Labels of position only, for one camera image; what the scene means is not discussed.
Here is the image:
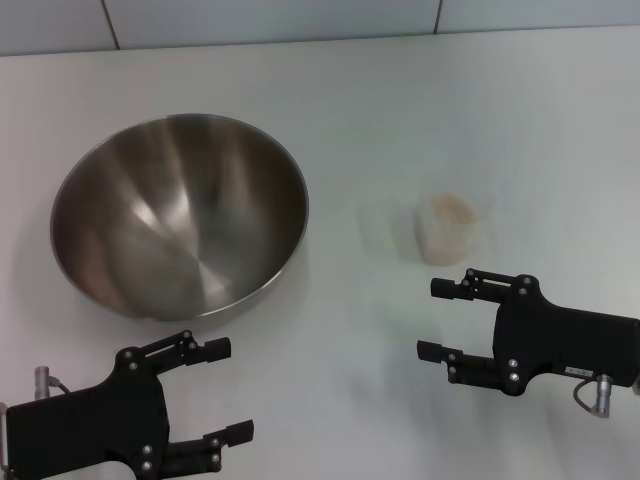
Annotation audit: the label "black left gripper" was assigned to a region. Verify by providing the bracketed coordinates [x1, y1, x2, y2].
[5, 329, 255, 480]

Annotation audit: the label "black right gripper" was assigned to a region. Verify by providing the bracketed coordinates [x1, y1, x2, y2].
[416, 268, 640, 397]

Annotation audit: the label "clear plastic measuring cup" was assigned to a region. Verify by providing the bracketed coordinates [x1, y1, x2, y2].
[412, 191, 484, 265]

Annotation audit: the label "white rice grains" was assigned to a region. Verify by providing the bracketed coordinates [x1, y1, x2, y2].
[422, 193, 476, 261]

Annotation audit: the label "stainless steel mixing bowl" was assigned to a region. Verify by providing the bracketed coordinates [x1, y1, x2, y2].
[49, 113, 310, 322]

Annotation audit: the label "right gripper metal connector cable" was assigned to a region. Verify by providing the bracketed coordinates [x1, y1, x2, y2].
[573, 373, 614, 417]

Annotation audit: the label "gripper metal connector cable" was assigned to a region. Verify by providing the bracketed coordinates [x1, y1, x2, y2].
[573, 373, 614, 417]
[33, 367, 71, 401]

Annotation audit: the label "left gripper metal connector cable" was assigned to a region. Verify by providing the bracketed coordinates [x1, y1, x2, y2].
[33, 367, 71, 401]

